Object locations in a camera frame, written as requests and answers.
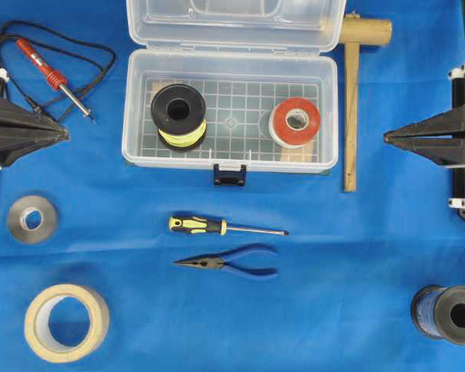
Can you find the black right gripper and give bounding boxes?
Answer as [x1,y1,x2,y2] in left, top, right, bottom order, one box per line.
[384,64,465,209]

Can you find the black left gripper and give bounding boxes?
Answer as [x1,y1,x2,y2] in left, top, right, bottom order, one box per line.
[0,68,69,170]

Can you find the clear plastic tool box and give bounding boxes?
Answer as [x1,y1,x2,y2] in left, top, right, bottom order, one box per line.
[122,1,346,174]

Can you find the black tool box latch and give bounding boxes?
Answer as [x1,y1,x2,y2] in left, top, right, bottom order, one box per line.
[213,164,246,186]

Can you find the grey tape roll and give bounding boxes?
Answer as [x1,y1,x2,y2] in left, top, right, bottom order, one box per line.
[7,195,59,244]

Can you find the wooden mallet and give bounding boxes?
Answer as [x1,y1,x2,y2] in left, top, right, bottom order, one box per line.
[339,13,393,192]

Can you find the red tape roll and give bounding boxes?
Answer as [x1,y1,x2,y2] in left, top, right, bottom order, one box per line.
[268,98,321,149]

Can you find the blue table cloth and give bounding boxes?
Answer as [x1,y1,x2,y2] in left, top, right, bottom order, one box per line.
[0,1,465,371]

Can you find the beige masking tape roll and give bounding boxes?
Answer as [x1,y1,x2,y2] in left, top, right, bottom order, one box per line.
[23,284,110,363]

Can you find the yellow black screwdriver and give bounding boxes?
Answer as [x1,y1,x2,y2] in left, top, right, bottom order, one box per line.
[168,216,289,236]

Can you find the red handled soldering iron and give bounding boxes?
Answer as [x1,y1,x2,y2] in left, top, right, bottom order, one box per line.
[15,38,95,121]

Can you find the black soldering iron cable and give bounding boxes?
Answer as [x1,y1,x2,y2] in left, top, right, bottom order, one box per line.
[0,20,118,122]

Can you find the black spool blue wire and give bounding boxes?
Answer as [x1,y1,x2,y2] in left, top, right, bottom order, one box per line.
[410,284,465,346]

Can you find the black spool yellow wire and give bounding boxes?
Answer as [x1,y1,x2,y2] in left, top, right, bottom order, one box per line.
[150,84,209,150]

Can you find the blue handled needle-nose pliers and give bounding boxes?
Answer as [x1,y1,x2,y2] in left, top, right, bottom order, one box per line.
[173,244,279,281]

